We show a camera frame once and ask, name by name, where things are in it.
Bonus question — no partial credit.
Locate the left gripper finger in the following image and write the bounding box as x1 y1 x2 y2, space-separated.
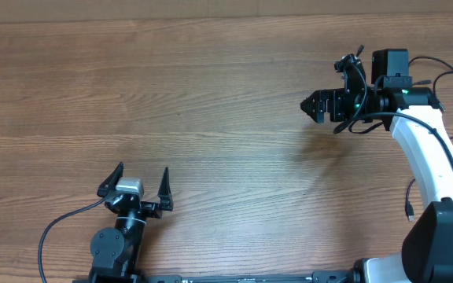
97 162 124 198
157 167 174 211

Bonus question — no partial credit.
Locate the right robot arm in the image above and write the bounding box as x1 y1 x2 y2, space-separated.
300 49 453 282

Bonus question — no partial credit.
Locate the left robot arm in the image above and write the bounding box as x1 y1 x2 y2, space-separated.
88 163 174 282

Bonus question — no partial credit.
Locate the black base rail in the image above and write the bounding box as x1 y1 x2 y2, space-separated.
72 270 369 283

